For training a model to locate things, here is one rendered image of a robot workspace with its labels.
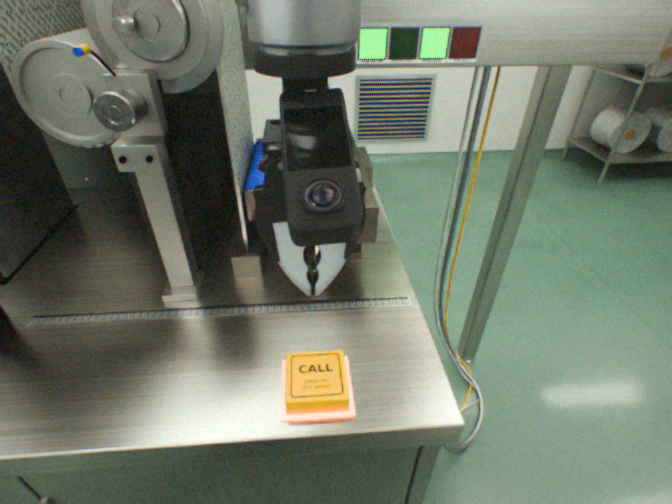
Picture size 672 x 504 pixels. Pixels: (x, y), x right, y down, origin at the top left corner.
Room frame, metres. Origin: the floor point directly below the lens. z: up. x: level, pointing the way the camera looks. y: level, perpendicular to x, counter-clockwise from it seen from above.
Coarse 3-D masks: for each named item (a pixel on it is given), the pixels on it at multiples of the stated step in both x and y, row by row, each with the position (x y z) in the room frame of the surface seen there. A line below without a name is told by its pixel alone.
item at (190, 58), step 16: (96, 0) 0.49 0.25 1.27; (112, 0) 0.49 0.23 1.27; (192, 0) 0.50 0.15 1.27; (192, 16) 0.50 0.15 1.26; (112, 32) 0.49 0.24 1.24; (192, 32) 0.50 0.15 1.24; (112, 48) 0.49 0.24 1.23; (192, 48) 0.50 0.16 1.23; (128, 64) 0.49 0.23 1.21; (144, 64) 0.49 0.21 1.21; (160, 64) 0.49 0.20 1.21; (176, 64) 0.49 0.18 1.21; (192, 64) 0.50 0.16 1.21
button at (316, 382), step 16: (304, 352) 0.31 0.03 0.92; (320, 352) 0.31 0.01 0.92; (336, 352) 0.31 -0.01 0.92; (288, 368) 0.29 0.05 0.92; (304, 368) 0.29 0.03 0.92; (320, 368) 0.29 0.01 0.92; (336, 368) 0.29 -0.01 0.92; (288, 384) 0.27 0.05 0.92; (304, 384) 0.27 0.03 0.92; (320, 384) 0.27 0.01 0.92; (336, 384) 0.27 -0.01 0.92; (288, 400) 0.25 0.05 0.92; (304, 400) 0.25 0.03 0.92; (320, 400) 0.25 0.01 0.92; (336, 400) 0.25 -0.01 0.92
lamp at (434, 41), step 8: (424, 32) 0.85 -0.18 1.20; (432, 32) 0.85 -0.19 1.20; (440, 32) 0.85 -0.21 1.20; (448, 32) 0.85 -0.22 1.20; (424, 40) 0.85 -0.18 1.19; (432, 40) 0.85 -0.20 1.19; (440, 40) 0.85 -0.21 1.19; (424, 48) 0.85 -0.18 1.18; (432, 48) 0.85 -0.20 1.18; (440, 48) 0.85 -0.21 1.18; (424, 56) 0.85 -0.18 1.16; (432, 56) 0.85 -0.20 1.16; (440, 56) 0.85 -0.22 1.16
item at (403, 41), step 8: (392, 32) 0.85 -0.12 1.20; (400, 32) 0.85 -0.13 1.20; (408, 32) 0.85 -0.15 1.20; (416, 32) 0.85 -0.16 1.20; (392, 40) 0.85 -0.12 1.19; (400, 40) 0.85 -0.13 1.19; (408, 40) 0.85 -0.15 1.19; (416, 40) 0.85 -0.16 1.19; (392, 48) 0.85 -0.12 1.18; (400, 48) 0.85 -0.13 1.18; (408, 48) 0.85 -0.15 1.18; (392, 56) 0.85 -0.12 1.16; (400, 56) 0.85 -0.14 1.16; (408, 56) 0.85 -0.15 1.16
